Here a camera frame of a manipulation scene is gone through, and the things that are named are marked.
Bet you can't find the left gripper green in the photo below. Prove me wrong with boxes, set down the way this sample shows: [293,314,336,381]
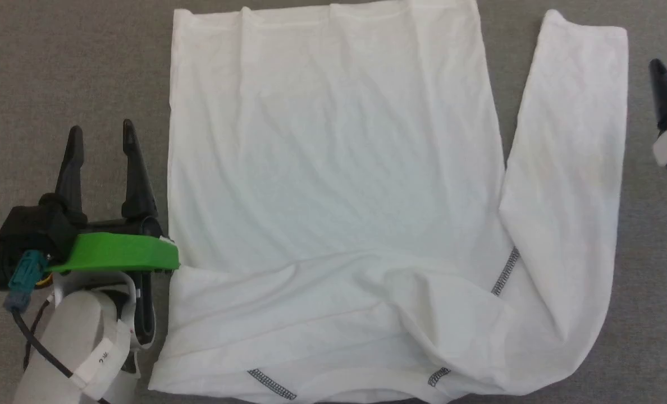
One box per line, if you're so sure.
[0,118,181,292]

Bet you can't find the white long-sleeve shirt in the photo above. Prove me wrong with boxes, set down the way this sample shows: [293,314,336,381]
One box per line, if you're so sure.
[147,0,629,404]

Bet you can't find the left arm teal-plug black cable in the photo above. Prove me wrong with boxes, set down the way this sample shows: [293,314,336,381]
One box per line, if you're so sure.
[3,250,112,404]

